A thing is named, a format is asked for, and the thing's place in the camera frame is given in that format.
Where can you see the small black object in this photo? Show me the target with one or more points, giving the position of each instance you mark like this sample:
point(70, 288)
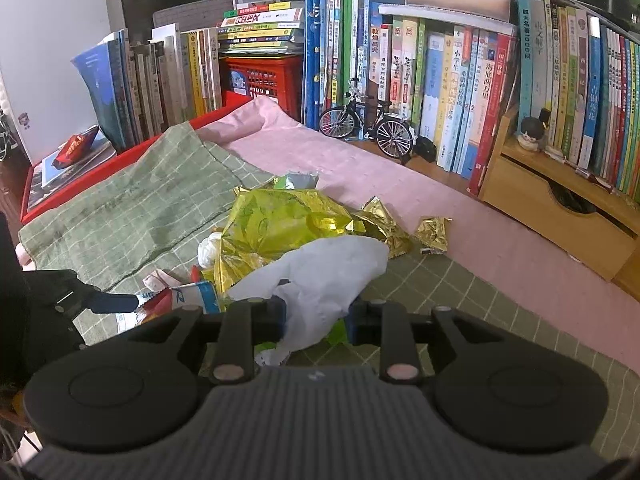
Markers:
point(428, 151)

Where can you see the grey grid board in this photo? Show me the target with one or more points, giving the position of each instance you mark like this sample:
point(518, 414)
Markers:
point(190, 15)

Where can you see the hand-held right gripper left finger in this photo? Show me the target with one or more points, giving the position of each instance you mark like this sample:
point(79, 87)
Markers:
point(277, 320)

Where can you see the red toy boat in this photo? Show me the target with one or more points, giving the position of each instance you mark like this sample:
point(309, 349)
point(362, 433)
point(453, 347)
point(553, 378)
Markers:
point(75, 151)

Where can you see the yellow-green foil bag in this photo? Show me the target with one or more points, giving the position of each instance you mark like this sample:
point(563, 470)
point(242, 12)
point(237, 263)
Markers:
point(270, 225)

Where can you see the black model bicycle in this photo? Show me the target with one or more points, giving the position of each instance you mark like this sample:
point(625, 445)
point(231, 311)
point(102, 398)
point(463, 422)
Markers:
point(395, 136)

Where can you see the red and white snack packet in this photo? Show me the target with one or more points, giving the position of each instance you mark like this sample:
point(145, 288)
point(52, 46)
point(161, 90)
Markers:
point(192, 295)

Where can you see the light green checked cloth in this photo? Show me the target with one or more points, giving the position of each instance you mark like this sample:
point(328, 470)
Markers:
point(130, 210)

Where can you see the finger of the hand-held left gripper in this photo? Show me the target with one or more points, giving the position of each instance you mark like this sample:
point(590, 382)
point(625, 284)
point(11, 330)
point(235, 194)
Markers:
point(117, 302)

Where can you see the row of slim colourful books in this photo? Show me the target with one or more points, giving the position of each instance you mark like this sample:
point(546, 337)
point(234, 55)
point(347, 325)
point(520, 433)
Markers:
point(585, 90)

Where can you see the black hat doll figurine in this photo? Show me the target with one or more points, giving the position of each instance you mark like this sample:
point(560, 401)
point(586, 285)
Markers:
point(532, 132)

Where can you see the large gold foil wrapper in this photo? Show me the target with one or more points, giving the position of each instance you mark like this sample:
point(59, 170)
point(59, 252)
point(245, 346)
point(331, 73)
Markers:
point(392, 240)

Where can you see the dark green checked cloth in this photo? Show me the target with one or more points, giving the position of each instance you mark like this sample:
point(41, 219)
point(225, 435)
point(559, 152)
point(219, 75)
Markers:
point(475, 310)

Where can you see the red plastic tray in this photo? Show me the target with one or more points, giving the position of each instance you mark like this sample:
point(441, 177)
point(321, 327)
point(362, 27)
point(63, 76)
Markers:
point(220, 106)

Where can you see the white plastic bag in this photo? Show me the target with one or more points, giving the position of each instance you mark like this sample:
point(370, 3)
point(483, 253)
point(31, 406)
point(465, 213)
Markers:
point(325, 280)

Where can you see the pink paper wrapper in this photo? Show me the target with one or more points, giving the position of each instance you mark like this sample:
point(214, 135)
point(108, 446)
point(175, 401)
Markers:
point(160, 280)

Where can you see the wooden desk organizer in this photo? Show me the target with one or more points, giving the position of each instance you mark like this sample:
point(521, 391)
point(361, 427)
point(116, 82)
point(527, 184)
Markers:
point(530, 200)

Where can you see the stack of flat books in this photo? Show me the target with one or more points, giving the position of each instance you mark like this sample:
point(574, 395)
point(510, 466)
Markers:
point(265, 30)

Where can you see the green plastic wrapper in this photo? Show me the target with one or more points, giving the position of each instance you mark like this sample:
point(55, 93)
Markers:
point(340, 334)

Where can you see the row of tall picture books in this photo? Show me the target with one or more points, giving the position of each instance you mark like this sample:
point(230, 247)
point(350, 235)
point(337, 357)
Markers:
point(425, 85)

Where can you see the flat picture book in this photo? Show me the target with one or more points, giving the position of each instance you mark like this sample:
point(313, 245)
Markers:
point(47, 182)

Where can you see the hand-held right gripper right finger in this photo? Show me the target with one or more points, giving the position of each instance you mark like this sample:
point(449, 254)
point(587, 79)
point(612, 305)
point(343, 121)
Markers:
point(357, 322)

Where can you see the row of pale spine books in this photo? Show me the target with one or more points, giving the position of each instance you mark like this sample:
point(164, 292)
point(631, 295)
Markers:
point(150, 85)

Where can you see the red plastic crate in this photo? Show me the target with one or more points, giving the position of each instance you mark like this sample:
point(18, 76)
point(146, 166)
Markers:
point(280, 82)

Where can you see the pink bed sheet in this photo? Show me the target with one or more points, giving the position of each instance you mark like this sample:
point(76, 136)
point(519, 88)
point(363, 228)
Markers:
point(400, 195)

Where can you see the small gold foil wrapper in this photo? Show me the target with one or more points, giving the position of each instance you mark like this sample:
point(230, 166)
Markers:
point(432, 234)

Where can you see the crumpled white tissue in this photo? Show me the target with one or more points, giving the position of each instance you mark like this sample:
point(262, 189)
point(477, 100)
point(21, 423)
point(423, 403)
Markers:
point(209, 252)

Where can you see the grey foil packet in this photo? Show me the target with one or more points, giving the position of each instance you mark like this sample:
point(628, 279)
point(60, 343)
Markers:
point(297, 181)

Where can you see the white laptop lid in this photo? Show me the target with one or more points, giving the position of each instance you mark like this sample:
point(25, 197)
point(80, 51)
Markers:
point(50, 35)

